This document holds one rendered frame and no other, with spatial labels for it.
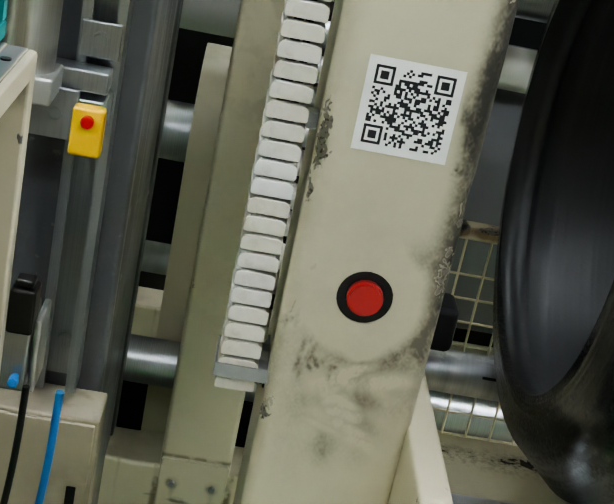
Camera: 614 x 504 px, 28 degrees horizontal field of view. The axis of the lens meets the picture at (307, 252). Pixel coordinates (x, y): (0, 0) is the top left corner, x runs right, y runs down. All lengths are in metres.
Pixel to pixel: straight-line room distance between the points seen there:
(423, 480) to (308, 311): 0.16
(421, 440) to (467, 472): 0.28
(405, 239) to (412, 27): 0.17
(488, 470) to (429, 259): 0.39
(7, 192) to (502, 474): 0.74
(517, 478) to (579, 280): 0.22
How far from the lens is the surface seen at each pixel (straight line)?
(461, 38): 0.96
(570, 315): 1.34
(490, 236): 1.45
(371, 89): 0.96
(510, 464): 1.37
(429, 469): 1.03
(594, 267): 1.37
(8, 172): 0.76
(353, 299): 1.01
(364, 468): 1.10
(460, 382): 1.29
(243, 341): 1.05
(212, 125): 1.76
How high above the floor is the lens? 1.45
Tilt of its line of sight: 21 degrees down
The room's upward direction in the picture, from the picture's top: 12 degrees clockwise
